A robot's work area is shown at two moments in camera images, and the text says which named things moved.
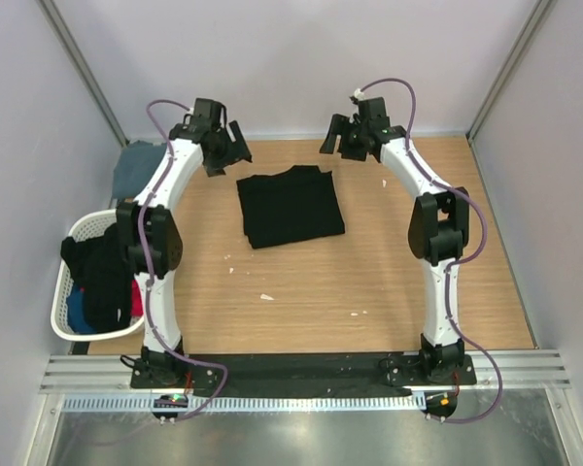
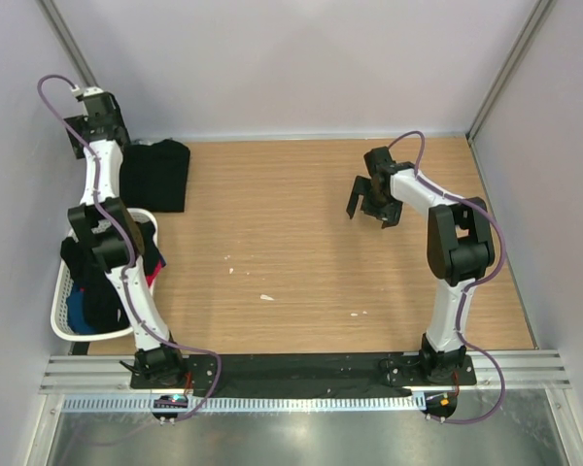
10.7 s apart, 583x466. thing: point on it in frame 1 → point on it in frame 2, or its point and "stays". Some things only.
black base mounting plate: x=344 y=376 stays
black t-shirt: x=297 y=204 → x=154 y=177
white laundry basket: x=63 y=282 stays
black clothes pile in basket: x=97 y=266 stays
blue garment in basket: x=76 y=312 stays
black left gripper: x=219 y=167 → x=76 y=126
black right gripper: x=339 y=126 → x=390 y=215
